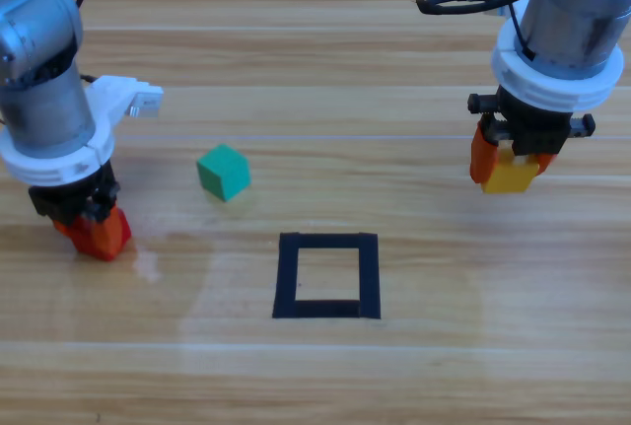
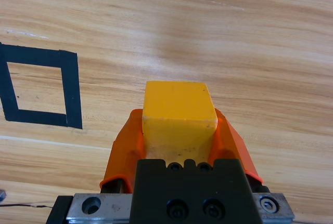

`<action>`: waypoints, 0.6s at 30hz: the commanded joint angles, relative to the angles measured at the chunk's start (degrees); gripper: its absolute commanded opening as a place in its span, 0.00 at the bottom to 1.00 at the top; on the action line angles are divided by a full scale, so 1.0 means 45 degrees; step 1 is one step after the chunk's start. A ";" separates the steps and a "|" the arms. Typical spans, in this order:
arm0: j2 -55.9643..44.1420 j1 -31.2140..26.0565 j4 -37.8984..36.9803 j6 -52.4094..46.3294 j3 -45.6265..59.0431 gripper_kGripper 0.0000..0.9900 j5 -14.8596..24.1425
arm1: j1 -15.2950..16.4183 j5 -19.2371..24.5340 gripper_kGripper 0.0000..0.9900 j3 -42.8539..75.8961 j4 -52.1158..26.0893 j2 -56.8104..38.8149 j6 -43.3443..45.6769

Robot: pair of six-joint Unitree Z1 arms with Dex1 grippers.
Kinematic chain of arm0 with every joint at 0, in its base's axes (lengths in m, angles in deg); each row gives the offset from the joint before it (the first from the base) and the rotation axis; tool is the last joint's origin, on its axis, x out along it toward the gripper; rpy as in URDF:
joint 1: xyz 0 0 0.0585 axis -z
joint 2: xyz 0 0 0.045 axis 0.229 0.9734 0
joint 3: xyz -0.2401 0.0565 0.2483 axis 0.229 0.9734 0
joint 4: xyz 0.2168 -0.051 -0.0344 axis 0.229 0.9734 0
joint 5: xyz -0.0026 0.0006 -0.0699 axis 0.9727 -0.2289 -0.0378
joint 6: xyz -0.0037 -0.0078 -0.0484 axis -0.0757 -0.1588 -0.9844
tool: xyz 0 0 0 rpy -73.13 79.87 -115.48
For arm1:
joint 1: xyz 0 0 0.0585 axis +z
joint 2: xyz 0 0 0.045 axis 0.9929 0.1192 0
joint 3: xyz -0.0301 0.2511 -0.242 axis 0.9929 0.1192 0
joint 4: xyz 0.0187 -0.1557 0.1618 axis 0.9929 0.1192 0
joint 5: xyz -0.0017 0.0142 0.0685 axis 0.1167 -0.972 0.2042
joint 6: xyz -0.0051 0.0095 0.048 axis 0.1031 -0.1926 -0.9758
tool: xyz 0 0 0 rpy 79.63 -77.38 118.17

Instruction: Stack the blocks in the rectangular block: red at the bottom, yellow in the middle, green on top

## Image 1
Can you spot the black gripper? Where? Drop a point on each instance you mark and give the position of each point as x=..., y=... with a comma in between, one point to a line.
x=74, y=193
x=537, y=131

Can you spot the red wooden cube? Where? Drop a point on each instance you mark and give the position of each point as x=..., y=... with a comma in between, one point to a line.
x=86, y=237

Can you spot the yellow wooden cube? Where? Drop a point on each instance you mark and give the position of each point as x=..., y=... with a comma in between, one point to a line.
x=510, y=178

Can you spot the green wooden cube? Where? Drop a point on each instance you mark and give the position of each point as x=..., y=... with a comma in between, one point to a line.
x=222, y=173

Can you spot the black tape square outline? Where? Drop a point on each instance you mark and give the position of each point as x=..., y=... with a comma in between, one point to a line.
x=288, y=277

